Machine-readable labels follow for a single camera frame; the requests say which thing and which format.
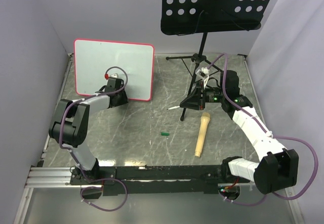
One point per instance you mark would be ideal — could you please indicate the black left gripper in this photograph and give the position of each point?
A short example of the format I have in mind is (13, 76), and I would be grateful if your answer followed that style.
(124, 100)

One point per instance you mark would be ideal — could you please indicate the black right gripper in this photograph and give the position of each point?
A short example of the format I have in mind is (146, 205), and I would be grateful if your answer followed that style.
(193, 102)

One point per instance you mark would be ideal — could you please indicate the pink framed whiteboard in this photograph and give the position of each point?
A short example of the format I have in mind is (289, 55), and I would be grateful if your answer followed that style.
(132, 61)

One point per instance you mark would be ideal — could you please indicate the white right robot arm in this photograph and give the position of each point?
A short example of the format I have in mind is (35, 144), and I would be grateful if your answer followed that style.
(277, 167)

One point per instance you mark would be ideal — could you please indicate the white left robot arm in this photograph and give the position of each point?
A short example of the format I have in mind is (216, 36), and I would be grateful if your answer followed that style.
(69, 124)

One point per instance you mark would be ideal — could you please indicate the beige toy microphone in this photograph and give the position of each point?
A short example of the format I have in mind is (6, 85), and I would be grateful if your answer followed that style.
(204, 121)

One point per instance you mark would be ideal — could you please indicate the black music stand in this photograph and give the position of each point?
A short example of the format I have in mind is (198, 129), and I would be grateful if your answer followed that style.
(185, 17)

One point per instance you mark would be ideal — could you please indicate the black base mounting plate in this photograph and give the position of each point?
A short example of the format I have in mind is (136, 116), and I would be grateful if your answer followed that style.
(158, 179)

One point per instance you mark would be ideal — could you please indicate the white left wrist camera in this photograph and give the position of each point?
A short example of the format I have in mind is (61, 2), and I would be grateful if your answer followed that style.
(114, 75)

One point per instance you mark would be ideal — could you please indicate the aluminium rail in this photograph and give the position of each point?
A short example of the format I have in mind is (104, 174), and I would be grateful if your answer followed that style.
(47, 177)

